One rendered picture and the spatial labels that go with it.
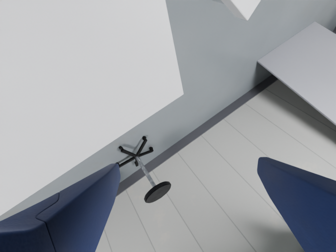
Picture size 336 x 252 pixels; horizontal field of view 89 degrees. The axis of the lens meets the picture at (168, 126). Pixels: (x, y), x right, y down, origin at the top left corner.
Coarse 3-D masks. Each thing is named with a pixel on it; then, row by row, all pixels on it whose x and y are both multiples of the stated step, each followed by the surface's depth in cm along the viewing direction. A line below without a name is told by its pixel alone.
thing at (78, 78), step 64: (0, 0) 14; (64, 0) 16; (128, 0) 19; (0, 64) 16; (64, 64) 19; (128, 64) 24; (0, 128) 20; (64, 128) 25; (128, 128) 32; (0, 192) 26
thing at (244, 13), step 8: (224, 0) 27; (232, 0) 26; (240, 0) 27; (248, 0) 28; (256, 0) 29; (232, 8) 29; (240, 8) 28; (248, 8) 29; (240, 16) 30; (248, 16) 30
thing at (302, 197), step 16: (272, 160) 9; (272, 176) 8; (288, 176) 7; (304, 176) 7; (320, 176) 7; (272, 192) 8; (288, 192) 7; (304, 192) 7; (320, 192) 6; (288, 208) 7; (304, 208) 7; (320, 208) 6; (288, 224) 8; (304, 224) 7; (320, 224) 6; (304, 240) 7; (320, 240) 6
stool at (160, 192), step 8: (144, 136) 179; (144, 144) 180; (128, 152) 173; (144, 152) 191; (128, 160) 183; (136, 160) 191; (144, 168) 174; (152, 184) 163; (160, 184) 151; (168, 184) 157; (152, 192) 148; (160, 192) 159; (144, 200) 154; (152, 200) 161
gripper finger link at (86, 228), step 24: (72, 192) 7; (96, 192) 7; (24, 216) 5; (48, 216) 5; (72, 216) 6; (96, 216) 7; (0, 240) 4; (24, 240) 4; (48, 240) 5; (72, 240) 6; (96, 240) 7
